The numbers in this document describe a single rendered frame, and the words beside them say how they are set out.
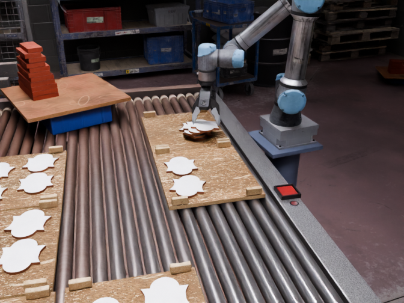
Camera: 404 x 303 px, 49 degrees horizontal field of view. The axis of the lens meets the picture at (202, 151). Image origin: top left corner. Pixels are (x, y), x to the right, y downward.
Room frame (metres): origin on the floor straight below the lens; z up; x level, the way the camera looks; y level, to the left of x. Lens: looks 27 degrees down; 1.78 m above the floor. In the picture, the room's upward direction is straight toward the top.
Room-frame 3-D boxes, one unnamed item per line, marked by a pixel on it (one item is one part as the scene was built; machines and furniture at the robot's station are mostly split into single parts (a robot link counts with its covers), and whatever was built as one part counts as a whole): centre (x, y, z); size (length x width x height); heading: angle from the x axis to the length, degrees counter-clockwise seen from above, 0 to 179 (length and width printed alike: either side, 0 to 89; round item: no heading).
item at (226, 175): (1.49, -0.01, 0.93); 0.41 x 0.35 x 0.02; 13
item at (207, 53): (1.83, -0.02, 1.29); 0.09 x 0.08 x 0.11; 85
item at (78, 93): (2.11, 0.70, 1.03); 0.50 x 0.50 x 0.02; 35
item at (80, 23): (5.70, 1.38, 0.78); 0.66 x 0.45 x 0.28; 111
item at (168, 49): (6.04, 0.54, 0.32); 0.50 x 0.41 x 0.37; 107
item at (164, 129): (1.89, 0.09, 0.93); 0.41 x 0.35 x 0.02; 14
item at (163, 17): (6.02, 0.45, 0.76); 0.50 x 0.36 x 0.24; 117
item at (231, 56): (1.84, -0.12, 1.29); 0.11 x 0.11 x 0.08; 85
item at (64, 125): (2.06, 0.65, 0.97); 0.31 x 0.31 x 0.10; 35
